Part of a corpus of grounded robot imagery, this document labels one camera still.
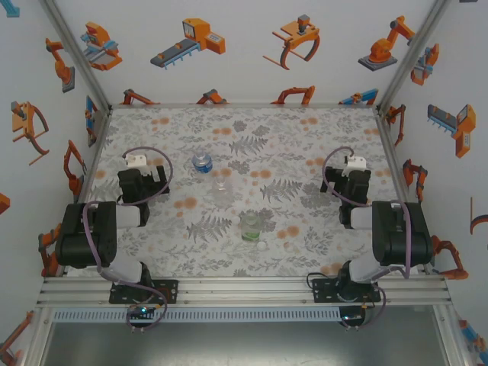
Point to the grey metal panel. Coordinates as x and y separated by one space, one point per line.
244 343

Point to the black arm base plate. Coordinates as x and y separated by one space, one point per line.
324 293
171 297

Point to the blue label plastic bottle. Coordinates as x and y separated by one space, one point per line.
202 164

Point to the aluminium table edge rail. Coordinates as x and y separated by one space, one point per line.
392 152
95 152

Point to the aluminium frame post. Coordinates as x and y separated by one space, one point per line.
413 53
76 53

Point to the aluminium frame leg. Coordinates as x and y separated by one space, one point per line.
38 339
451 335

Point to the small green circuit board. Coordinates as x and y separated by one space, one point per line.
350 317
143 310

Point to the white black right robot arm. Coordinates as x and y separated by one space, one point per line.
404 236

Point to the wide aluminium frame rail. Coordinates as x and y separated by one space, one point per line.
244 291

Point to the grey floral tablecloth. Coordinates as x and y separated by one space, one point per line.
145 122

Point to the green plastic bottle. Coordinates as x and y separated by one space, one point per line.
251 228

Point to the clear plastic bottle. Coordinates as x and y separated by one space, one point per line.
222 190

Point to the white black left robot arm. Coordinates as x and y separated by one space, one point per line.
76 236

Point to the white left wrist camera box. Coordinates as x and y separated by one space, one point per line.
136 161

